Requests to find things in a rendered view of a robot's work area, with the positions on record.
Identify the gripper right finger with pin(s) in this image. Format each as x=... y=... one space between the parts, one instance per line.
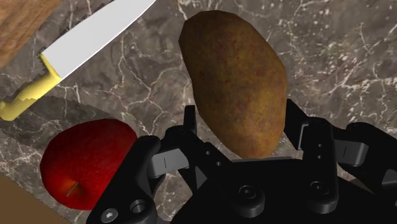
x=319 y=173

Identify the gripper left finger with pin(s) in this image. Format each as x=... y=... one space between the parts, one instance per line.
x=141 y=173

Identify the brown potato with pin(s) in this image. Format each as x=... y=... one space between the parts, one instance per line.
x=235 y=83

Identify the wooden cutting board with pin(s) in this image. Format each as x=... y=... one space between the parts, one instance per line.
x=18 y=24

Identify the red apple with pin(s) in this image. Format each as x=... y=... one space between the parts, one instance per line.
x=83 y=161

